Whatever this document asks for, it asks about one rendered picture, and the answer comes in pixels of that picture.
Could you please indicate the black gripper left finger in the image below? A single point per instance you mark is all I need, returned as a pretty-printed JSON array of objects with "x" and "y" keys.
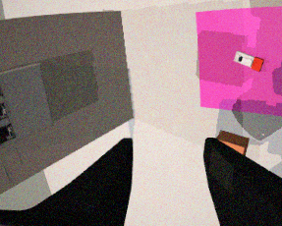
[{"x": 98, "y": 197}]

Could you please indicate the pink flat square patch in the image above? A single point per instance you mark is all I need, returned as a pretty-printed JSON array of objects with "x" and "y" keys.
[{"x": 227, "y": 85}]

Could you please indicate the grey panel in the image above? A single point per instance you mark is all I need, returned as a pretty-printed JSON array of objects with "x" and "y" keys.
[{"x": 63, "y": 82}]

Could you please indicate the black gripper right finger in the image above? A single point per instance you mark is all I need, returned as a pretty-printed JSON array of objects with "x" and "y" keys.
[{"x": 244, "y": 193}]

